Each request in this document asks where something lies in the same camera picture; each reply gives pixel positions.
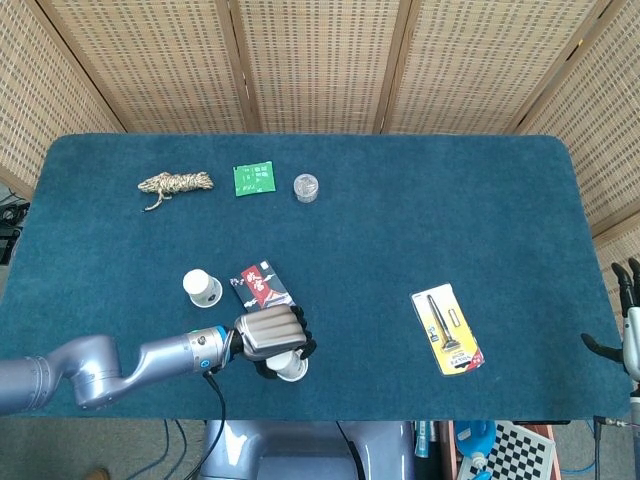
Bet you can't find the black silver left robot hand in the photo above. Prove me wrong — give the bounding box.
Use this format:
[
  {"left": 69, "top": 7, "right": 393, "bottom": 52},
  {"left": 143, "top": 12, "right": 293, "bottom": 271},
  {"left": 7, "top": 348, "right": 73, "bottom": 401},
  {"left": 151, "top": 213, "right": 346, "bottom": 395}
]
[{"left": 232, "top": 303, "right": 318, "bottom": 384}]

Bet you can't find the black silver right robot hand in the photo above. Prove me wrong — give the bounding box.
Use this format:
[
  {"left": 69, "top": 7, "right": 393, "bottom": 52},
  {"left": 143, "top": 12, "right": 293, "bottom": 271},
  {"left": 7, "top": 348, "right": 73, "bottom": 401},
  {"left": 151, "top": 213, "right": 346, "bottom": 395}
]
[{"left": 580, "top": 258, "right": 640, "bottom": 380}]

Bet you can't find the black red card box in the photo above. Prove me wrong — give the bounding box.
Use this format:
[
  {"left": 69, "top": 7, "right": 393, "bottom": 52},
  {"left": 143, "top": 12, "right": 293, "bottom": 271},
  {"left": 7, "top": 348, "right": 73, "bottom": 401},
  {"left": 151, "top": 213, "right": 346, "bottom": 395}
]
[{"left": 229, "top": 258, "right": 297, "bottom": 315}]

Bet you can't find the grey blue robot torso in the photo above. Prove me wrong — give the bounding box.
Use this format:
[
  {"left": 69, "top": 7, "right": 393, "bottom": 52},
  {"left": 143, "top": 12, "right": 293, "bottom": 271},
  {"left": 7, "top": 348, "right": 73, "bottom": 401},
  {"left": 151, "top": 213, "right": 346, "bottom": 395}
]
[{"left": 199, "top": 419, "right": 417, "bottom": 480}]

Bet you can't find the blue felt table mat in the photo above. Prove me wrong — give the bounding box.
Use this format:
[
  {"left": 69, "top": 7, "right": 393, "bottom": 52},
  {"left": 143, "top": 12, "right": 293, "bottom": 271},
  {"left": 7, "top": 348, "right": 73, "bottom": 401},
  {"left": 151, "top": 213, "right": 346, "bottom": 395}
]
[{"left": 0, "top": 133, "right": 632, "bottom": 422}]

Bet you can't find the clear round plastic jar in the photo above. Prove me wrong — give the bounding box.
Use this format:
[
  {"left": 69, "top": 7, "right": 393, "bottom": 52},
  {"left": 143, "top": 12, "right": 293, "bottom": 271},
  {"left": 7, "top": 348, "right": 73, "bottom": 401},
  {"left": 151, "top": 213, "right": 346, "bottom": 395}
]
[{"left": 293, "top": 173, "right": 321, "bottom": 204}]

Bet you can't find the green square packet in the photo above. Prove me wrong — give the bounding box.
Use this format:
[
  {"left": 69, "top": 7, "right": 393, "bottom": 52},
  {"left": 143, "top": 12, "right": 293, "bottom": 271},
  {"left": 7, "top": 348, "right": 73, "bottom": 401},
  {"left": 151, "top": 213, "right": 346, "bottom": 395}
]
[{"left": 232, "top": 160, "right": 277, "bottom": 199}]

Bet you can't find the black white checkerboard sheet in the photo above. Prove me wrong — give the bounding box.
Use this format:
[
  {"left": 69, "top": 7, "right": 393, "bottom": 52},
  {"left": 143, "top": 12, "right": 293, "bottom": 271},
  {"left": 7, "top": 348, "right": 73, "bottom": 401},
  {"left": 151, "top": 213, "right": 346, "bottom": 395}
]
[{"left": 457, "top": 420, "right": 556, "bottom": 480}]

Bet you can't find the razor in yellow blister pack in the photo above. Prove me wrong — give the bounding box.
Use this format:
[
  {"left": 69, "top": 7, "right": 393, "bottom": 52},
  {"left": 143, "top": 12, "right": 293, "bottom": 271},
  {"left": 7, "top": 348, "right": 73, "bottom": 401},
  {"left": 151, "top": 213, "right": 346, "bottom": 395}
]
[{"left": 410, "top": 282, "right": 486, "bottom": 377}]

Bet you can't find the blue plastic object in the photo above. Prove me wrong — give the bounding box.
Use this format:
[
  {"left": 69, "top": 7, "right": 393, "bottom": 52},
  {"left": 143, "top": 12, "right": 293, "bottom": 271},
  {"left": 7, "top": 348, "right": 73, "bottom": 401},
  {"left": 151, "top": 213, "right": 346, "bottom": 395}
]
[{"left": 454, "top": 419, "right": 497, "bottom": 459}]

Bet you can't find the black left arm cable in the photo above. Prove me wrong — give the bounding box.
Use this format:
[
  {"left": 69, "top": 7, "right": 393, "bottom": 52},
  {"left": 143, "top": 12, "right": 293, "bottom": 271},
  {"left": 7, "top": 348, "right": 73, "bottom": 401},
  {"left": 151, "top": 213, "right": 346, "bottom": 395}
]
[{"left": 201, "top": 370, "right": 228, "bottom": 466}]

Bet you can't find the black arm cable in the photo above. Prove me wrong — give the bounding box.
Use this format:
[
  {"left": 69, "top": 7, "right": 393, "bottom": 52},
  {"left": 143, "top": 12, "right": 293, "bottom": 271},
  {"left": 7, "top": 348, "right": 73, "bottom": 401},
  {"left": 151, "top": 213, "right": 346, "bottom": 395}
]
[
  {"left": 201, "top": 370, "right": 228, "bottom": 466},
  {"left": 592, "top": 414, "right": 640, "bottom": 480}
]

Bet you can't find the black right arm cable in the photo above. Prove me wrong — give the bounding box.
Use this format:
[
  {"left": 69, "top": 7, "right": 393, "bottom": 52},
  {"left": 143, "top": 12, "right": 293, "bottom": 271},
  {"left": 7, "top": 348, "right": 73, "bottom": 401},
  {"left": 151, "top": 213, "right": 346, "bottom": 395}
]
[{"left": 592, "top": 414, "right": 640, "bottom": 480}]

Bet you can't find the blue floor cable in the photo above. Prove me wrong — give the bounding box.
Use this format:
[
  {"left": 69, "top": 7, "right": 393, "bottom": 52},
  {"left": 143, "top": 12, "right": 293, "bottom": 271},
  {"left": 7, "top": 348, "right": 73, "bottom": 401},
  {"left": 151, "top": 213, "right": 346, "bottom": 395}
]
[{"left": 142, "top": 419, "right": 190, "bottom": 480}]

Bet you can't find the coiled tan rope bundle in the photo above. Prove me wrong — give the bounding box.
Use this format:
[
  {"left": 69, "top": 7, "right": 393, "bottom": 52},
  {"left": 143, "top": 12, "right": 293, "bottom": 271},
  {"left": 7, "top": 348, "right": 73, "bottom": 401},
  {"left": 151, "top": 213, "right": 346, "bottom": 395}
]
[{"left": 137, "top": 171, "right": 215, "bottom": 212}]

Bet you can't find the black equipment with cables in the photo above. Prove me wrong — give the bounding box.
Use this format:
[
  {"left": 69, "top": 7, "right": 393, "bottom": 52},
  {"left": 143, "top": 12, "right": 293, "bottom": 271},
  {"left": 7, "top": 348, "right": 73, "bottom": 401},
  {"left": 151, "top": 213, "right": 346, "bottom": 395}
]
[{"left": 0, "top": 192, "right": 32, "bottom": 266}]

